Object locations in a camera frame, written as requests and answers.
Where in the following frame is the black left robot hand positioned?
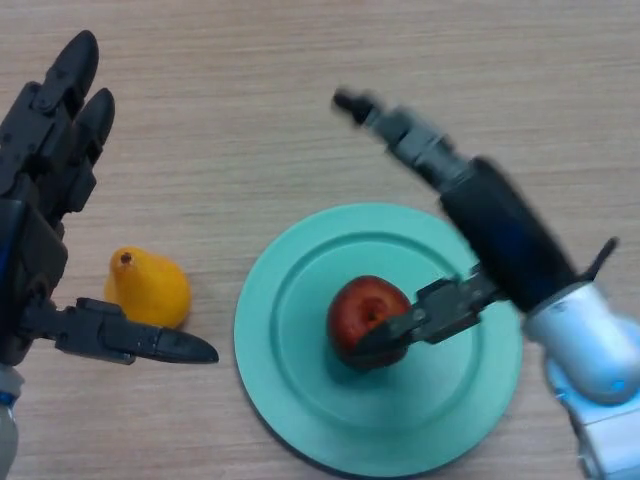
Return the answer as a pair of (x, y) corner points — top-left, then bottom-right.
(0, 29), (220, 366)

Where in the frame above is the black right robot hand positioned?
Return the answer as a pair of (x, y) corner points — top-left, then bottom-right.
(332, 88), (592, 361)

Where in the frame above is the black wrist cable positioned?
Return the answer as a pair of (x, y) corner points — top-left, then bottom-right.
(574, 236), (621, 282)

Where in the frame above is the red apple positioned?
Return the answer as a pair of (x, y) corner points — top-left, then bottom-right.
(327, 275), (412, 372)

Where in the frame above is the yellow pear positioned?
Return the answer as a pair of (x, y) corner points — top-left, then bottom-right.
(103, 246), (192, 330)

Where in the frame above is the green round plate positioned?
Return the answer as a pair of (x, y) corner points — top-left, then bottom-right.
(233, 202), (525, 477)

